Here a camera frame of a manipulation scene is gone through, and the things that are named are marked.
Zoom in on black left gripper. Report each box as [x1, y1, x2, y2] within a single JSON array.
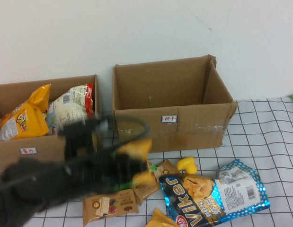
[[65, 138, 157, 195]]

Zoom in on orange puffed snack bag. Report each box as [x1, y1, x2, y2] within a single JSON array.
[[0, 84, 52, 142]]

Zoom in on red snack bag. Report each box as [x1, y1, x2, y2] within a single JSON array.
[[86, 83, 95, 119]]

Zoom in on white blue shrimp snack bag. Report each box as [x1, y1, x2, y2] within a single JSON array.
[[45, 85, 94, 136]]

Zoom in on yellow rubber duck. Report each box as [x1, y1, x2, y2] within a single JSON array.
[[176, 157, 198, 175]]

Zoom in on tall brown cardboard box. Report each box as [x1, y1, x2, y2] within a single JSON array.
[[112, 54, 238, 154]]

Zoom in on label sticker red handwriting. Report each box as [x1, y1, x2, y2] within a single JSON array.
[[19, 147, 38, 156], [161, 115, 178, 124]]

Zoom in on large brown cookie pack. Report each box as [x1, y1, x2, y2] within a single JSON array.
[[82, 188, 139, 226]]

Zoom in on blue Vikar shrimp chip bag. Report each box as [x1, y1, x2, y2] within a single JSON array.
[[159, 158, 271, 227]]

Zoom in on white black-grid tablecloth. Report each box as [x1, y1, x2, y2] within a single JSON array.
[[0, 96, 293, 227]]

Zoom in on brown cardboard box, chips label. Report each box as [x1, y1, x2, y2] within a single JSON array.
[[0, 75, 104, 175]]

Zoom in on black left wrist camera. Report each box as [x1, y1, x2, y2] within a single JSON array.
[[57, 119, 101, 156]]

